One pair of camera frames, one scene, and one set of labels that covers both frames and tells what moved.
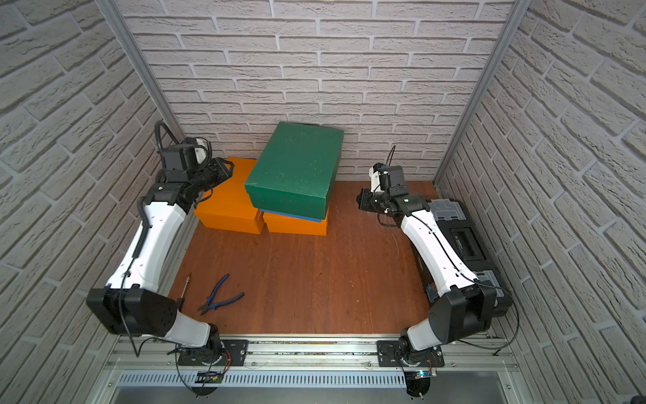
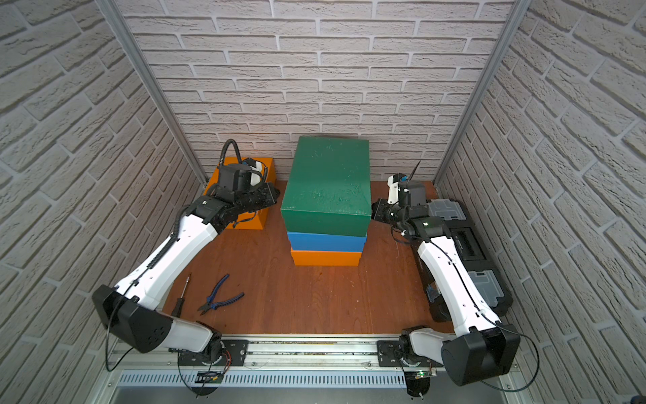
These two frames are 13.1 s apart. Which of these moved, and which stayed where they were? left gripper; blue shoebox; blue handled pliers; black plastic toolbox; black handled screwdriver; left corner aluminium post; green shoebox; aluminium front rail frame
Moved: green shoebox; left gripper; blue shoebox
Stayed: blue handled pliers; left corner aluminium post; black handled screwdriver; aluminium front rail frame; black plastic toolbox
